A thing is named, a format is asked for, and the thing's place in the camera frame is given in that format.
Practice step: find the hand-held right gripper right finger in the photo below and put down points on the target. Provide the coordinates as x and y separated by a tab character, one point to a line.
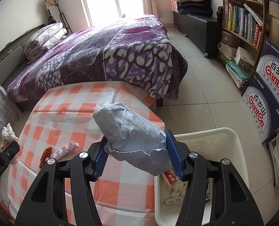
175	153

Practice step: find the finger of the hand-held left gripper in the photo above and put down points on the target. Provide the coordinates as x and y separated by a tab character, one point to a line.
11	153

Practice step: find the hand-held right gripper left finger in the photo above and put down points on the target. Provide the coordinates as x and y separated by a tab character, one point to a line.
101	157

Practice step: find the red snack wrapper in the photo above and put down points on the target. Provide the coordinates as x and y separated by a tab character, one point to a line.
170	176

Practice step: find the blue paper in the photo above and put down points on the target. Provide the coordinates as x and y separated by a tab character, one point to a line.
130	134

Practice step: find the white plastic bin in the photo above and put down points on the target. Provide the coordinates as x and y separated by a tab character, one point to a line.
212	139

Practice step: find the crumpled stained white tissue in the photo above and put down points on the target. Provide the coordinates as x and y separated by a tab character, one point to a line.
9	134

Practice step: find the orange peel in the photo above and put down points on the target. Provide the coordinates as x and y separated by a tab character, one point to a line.
45	156

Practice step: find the pink foam piece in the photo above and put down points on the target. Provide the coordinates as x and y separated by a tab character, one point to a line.
64	149

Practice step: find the grey checked cushion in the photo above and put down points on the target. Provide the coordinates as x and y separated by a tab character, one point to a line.
0	113

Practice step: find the orange white checked tablecloth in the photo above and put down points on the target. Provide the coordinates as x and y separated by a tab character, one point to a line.
66	122

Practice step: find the dark wooden headboard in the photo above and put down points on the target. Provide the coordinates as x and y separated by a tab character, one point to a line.
3	56

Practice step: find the printed cardboard water box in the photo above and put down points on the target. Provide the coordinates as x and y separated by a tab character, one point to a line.
275	68
264	113

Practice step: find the bed with purple blanket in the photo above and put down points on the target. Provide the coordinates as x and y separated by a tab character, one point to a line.
118	51

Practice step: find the stack of pale books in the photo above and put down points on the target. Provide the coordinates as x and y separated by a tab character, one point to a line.
227	49

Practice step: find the white tissue box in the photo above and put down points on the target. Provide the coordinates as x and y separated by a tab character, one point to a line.
245	57

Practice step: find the folded floral quilt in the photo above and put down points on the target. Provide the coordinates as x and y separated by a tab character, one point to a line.
45	37

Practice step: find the black bench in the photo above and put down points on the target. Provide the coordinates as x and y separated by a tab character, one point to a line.
198	30

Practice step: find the row of thick textbooks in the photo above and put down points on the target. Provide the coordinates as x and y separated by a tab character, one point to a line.
242	23

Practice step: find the black bag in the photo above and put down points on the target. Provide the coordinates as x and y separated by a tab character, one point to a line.
220	14

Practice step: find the stack of folded clothes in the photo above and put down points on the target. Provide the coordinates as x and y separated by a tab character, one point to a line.
193	4

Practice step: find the black coat stand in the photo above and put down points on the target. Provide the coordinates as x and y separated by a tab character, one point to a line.
51	4

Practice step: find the window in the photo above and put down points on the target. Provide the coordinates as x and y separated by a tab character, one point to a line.
101	0

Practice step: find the wooden bookshelf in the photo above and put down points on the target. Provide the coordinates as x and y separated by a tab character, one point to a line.
266	16

